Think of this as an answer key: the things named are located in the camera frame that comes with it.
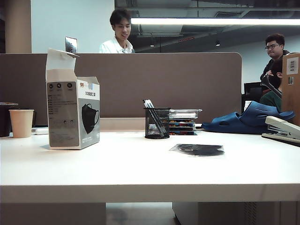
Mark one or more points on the black cylindrical container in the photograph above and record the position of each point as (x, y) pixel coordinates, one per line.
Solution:
(4, 122)

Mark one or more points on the clear pen with black cap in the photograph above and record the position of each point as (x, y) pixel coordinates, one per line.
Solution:
(150, 104)

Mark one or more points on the person in white shirt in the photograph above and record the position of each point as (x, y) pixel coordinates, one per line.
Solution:
(114, 44)

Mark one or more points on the black mesh pen holder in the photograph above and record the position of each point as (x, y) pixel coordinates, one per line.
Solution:
(164, 117)

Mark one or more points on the person with glasses in black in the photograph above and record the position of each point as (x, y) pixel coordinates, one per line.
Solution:
(274, 49)

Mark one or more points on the black mask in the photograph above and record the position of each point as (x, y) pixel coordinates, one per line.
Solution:
(199, 151)

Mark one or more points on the person in green shirt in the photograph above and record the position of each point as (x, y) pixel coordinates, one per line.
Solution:
(269, 100)

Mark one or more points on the white flat device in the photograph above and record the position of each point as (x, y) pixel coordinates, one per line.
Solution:
(41, 130)

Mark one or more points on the brown desk partition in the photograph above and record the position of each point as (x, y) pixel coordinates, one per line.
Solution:
(164, 82)

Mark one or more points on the beige paper cup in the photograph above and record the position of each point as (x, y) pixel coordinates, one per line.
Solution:
(21, 124)

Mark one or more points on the blue rubber slipper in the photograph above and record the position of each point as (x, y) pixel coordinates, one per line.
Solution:
(255, 117)
(218, 125)

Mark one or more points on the metal wall switch plate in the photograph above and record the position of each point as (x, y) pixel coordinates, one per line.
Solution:
(70, 44)

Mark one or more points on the pens in holder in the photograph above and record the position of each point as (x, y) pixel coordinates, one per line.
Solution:
(145, 103)

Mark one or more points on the black computer monitor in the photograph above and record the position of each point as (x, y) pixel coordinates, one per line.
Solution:
(252, 91)

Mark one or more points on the tall brown cardboard box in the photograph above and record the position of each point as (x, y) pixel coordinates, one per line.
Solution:
(290, 98)

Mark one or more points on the grey white mask box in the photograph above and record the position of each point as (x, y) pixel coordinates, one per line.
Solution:
(63, 112)

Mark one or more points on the clear plastic flat case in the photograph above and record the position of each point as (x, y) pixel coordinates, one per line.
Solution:
(185, 113)

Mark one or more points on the beige desk stapler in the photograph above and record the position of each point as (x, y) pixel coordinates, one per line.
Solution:
(281, 124)

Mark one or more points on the long ceiling light strip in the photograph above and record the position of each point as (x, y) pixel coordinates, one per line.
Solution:
(211, 21)

